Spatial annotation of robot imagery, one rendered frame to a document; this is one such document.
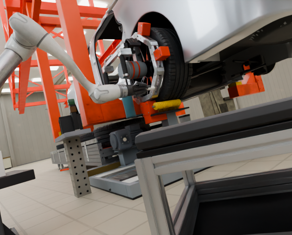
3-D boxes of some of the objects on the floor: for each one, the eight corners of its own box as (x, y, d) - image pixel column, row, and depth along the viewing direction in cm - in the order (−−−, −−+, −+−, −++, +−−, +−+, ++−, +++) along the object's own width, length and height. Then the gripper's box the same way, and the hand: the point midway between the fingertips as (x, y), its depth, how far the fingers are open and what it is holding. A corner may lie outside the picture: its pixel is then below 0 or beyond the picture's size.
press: (222, 122, 814) (205, 58, 830) (251, 116, 723) (231, 45, 739) (200, 128, 739) (182, 58, 754) (229, 123, 648) (208, 43, 663)
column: (91, 193, 158) (79, 136, 160) (78, 197, 152) (65, 139, 155) (87, 191, 166) (76, 137, 169) (74, 196, 161) (62, 140, 163)
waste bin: (179, 131, 931) (175, 117, 935) (186, 129, 969) (182, 115, 973) (189, 129, 898) (185, 114, 902) (195, 127, 935) (192, 113, 939)
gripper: (126, 101, 148) (155, 97, 161) (129, 84, 141) (159, 81, 153) (121, 96, 153) (149, 92, 166) (124, 79, 146) (153, 77, 158)
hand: (150, 87), depth 158 cm, fingers closed
